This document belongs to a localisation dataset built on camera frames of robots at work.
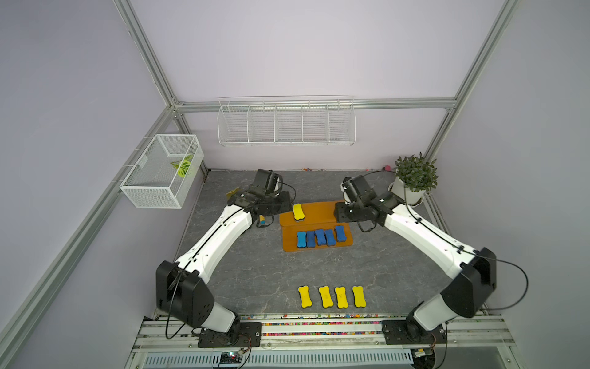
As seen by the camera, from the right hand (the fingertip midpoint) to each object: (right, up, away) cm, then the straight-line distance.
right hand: (338, 211), depth 82 cm
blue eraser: (-14, -13, +12) cm, 22 cm away
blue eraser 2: (-10, -13, +12) cm, 20 cm away
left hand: (-18, +2, -1) cm, 18 cm away
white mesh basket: (-63, +13, -1) cm, 64 cm away
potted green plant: (+33, +13, +10) cm, 37 cm away
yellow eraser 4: (-12, -30, -1) cm, 32 cm away
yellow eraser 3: (-5, -29, -1) cm, 30 cm away
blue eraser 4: (-2, -12, +12) cm, 17 cm away
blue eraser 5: (+3, -11, +15) cm, 19 cm away
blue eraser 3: (-6, -12, +12) cm, 18 cm away
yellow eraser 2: (0, -30, -3) cm, 30 cm away
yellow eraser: (+7, -30, -1) cm, 31 cm away
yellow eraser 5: (-15, -1, +4) cm, 15 cm away
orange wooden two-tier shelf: (-6, -9, +15) cm, 18 cm away
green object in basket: (-55, +16, -1) cm, 57 cm away
